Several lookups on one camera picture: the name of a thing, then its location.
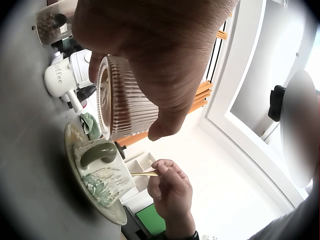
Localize white ceramic canister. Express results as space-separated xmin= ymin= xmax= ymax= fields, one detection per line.
xmin=44 ymin=58 xmax=83 ymax=112

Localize person's body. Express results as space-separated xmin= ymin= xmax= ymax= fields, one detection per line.
xmin=265 ymin=184 xmax=320 ymax=240

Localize white coffee appliance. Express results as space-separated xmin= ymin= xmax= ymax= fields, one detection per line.
xmin=69 ymin=49 xmax=97 ymax=108

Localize green cloth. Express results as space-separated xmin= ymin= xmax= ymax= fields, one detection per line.
xmin=80 ymin=112 xmax=102 ymax=140

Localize gold spoon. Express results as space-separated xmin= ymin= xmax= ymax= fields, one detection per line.
xmin=130 ymin=171 xmax=159 ymax=177

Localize white divided organizer box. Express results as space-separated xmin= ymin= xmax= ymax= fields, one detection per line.
xmin=119 ymin=151 xmax=161 ymax=202

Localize person's left hand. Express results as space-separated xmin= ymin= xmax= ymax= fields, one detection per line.
xmin=71 ymin=0 xmax=241 ymax=141

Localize ribbed glass coffee jar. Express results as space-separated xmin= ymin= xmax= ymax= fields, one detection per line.
xmin=96 ymin=55 xmax=160 ymax=141

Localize white window frame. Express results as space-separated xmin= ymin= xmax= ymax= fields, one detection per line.
xmin=199 ymin=0 xmax=320 ymax=208

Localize floral saucer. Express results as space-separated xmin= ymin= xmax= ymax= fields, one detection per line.
xmin=64 ymin=123 xmax=128 ymax=225

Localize clear jar of coffee beans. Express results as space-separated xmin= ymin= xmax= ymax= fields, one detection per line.
xmin=35 ymin=0 xmax=77 ymax=47

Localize floral mug with green handle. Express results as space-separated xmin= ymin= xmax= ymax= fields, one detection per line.
xmin=72 ymin=139 xmax=137 ymax=208

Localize person's right fingers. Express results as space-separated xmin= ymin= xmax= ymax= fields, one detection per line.
xmin=147 ymin=159 xmax=187 ymax=202

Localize black knob lid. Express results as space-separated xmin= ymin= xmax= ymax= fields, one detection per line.
xmin=114 ymin=141 xmax=127 ymax=160

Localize person's left fingers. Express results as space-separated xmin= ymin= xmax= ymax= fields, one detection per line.
xmin=88 ymin=52 xmax=108 ymax=83

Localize person's left thumb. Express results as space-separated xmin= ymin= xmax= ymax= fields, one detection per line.
xmin=148 ymin=75 xmax=203 ymax=141

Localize person's right hand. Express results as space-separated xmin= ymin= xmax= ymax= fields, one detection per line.
xmin=147 ymin=159 xmax=196 ymax=234

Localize black and green box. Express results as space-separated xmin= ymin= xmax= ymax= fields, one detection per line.
xmin=122 ymin=203 xmax=167 ymax=240

